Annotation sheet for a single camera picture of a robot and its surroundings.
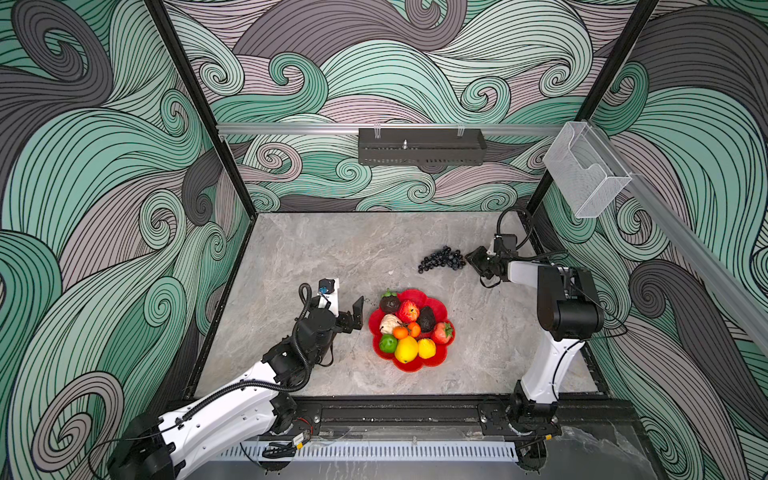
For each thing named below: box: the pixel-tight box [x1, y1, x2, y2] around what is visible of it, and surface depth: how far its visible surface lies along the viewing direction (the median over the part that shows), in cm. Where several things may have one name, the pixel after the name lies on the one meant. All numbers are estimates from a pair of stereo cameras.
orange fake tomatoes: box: [392, 322, 421, 339], surface depth 84 cm
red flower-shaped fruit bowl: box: [368, 289, 456, 373], surface depth 84 cm
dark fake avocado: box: [418, 306, 437, 333], surface depth 87 cm
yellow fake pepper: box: [417, 338, 437, 359], surface depth 83 cm
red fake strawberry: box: [434, 322, 453, 344], surface depth 84 cm
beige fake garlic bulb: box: [380, 313, 401, 335], surface depth 85 cm
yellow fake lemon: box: [395, 336, 419, 364], surface depth 82 cm
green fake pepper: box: [379, 333, 398, 353], surface depth 81 cm
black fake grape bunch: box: [418, 246, 466, 274], surface depth 105 cm
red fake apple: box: [398, 300, 421, 323], surface depth 87 cm
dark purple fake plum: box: [380, 288, 400, 314], surface depth 88 cm
